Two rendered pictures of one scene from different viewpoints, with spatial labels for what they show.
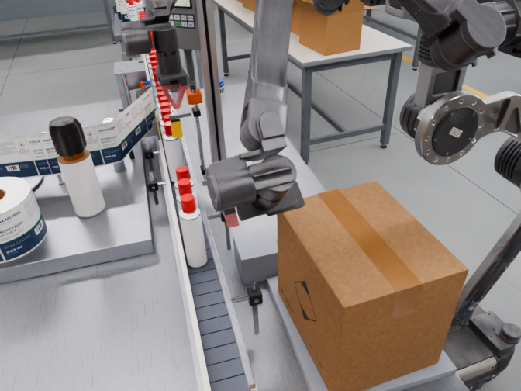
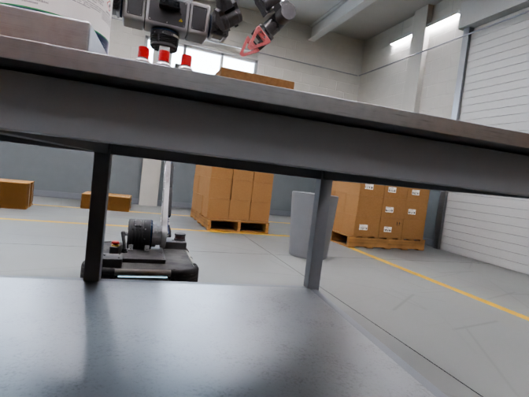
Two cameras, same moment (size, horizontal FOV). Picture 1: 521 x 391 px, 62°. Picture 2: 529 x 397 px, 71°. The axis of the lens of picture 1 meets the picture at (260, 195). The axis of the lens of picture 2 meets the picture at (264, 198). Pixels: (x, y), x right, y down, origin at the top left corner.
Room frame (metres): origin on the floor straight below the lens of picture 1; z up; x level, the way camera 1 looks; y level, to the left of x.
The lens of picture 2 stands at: (0.56, 1.39, 0.73)
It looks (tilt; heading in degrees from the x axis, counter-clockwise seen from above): 3 degrees down; 269
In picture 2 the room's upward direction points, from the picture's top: 7 degrees clockwise
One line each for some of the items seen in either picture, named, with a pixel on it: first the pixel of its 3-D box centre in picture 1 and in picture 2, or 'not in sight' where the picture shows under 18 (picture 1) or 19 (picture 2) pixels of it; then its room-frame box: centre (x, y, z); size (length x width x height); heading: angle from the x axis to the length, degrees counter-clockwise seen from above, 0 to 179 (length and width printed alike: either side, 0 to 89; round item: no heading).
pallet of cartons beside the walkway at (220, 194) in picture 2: not in sight; (229, 192); (0.93, -3.80, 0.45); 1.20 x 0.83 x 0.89; 110
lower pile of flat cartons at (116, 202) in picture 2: not in sight; (107, 201); (2.71, -4.10, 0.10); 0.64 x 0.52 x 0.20; 16
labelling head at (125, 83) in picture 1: (137, 99); not in sight; (1.61, 0.46, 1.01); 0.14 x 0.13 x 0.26; 14
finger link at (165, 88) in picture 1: (173, 90); not in sight; (1.08, 0.21, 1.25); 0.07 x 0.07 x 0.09; 18
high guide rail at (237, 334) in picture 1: (201, 209); not in sight; (0.95, 0.16, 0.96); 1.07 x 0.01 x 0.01; 14
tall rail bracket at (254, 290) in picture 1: (246, 311); not in sight; (0.63, 0.04, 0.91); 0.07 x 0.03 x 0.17; 104
